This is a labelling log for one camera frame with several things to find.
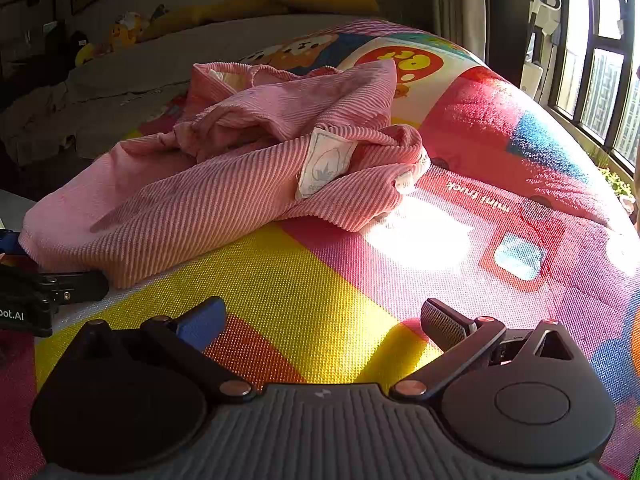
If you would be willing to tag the green potted plants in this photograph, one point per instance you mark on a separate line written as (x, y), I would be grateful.
(617, 185)

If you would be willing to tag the grey curtain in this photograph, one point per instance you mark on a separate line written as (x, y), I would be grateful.
(457, 5)

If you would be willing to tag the black window frame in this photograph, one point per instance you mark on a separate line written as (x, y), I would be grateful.
(580, 60)

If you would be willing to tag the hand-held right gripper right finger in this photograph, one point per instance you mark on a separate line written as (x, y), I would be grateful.
(444, 324)

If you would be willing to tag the white hanging appliance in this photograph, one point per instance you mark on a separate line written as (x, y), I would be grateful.
(542, 15)

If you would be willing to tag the long yellow pillow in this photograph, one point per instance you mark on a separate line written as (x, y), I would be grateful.
(210, 15)

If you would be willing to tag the colourful cartoon printed mat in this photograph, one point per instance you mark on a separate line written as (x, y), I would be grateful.
(350, 280)

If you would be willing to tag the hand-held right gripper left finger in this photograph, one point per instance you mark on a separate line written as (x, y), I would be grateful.
(206, 321)

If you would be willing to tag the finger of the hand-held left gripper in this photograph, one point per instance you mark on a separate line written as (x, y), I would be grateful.
(80, 285)

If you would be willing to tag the grey bed sheet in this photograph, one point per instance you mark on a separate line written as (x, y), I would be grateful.
(150, 75)

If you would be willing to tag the black framed board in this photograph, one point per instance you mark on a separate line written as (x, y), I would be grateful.
(27, 30)

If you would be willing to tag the small yellow plush toy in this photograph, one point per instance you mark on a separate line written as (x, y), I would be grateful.
(87, 54)

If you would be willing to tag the pink ribbed garment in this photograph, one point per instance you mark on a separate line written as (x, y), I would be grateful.
(240, 185)

